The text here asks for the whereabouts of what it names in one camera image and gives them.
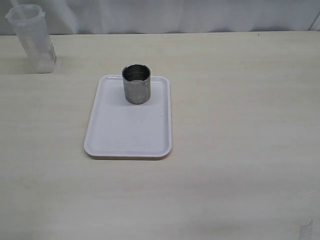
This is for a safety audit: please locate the stainless steel cup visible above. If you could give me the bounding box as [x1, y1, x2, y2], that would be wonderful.
[122, 63, 151, 105]

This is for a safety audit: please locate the white plastic tray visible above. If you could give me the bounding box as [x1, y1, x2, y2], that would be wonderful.
[84, 74, 172, 159]

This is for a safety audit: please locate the clear plastic measuring jug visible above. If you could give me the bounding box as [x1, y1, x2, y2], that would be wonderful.
[5, 4, 57, 74]

